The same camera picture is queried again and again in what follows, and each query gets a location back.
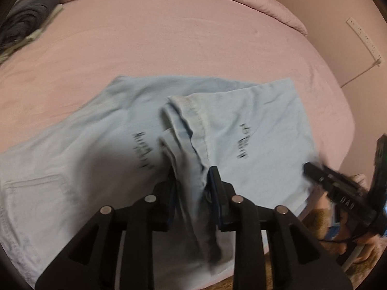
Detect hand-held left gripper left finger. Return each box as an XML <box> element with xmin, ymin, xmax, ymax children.
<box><xmin>35</xmin><ymin>169</ymin><xmax>179</xmax><ymax>290</ymax></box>

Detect person's right hand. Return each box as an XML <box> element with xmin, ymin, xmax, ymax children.
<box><xmin>345</xmin><ymin>173</ymin><xmax>370</xmax><ymax>198</ymax></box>

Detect white power cable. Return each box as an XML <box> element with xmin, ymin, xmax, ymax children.
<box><xmin>341</xmin><ymin>60</ymin><xmax>382</xmax><ymax>89</ymax></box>

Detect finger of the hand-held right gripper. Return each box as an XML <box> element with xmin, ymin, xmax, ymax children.
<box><xmin>303</xmin><ymin>162</ymin><xmax>337</xmax><ymax>192</ymax></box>

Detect white wall power strip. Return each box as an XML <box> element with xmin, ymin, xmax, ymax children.
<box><xmin>346</xmin><ymin>17</ymin><xmax>383</xmax><ymax>66</ymax></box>

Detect folded dark blue jeans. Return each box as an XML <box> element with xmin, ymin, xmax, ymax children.
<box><xmin>0</xmin><ymin>0</ymin><xmax>63</xmax><ymax>52</ymax></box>

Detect folded pale green cloth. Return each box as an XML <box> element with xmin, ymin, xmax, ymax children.
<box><xmin>0</xmin><ymin>4</ymin><xmax>65</xmax><ymax>65</ymax></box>

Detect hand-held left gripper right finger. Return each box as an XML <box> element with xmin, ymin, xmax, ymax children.
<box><xmin>207</xmin><ymin>166</ymin><xmax>354</xmax><ymax>290</ymax></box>

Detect light blue pants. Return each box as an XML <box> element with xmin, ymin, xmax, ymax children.
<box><xmin>0</xmin><ymin>75</ymin><xmax>319</xmax><ymax>290</ymax></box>

